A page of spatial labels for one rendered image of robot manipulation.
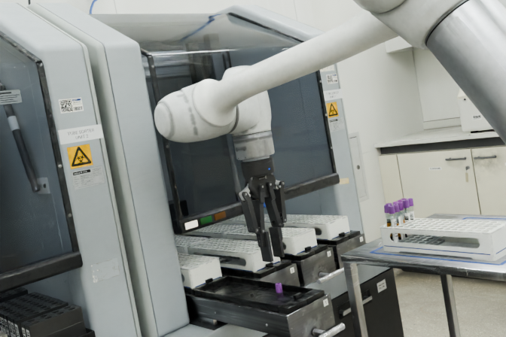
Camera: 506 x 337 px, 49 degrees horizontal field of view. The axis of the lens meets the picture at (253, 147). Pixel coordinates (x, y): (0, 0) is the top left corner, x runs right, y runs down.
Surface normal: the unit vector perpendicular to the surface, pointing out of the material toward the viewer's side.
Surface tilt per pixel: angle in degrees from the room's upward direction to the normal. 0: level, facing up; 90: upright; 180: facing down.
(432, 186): 90
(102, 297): 90
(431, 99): 90
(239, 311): 90
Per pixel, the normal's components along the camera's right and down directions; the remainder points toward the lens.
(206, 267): 0.66, -0.07
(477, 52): -0.57, 0.01
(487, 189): -0.73, 0.16
